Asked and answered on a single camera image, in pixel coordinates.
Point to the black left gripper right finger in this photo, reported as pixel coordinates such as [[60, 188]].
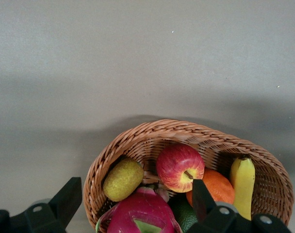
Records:
[[203, 206]]

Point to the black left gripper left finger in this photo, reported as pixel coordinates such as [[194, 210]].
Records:
[[65, 201]]

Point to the yellow banana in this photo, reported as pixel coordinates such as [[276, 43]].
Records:
[[244, 184]]

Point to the red yellow apple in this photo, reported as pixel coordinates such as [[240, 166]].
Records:
[[176, 165]]

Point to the dark green avocado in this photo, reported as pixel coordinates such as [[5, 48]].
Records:
[[184, 216]]

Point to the orange fruit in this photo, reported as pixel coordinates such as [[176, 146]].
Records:
[[220, 187]]

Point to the pink dragon fruit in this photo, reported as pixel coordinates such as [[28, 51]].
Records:
[[142, 211]]

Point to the brown green kiwi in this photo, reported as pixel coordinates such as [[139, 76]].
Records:
[[123, 179]]

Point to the brown woven wicker basket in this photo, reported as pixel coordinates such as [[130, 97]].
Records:
[[142, 143]]

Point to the brown table cloth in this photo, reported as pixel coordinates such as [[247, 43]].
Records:
[[113, 60]]

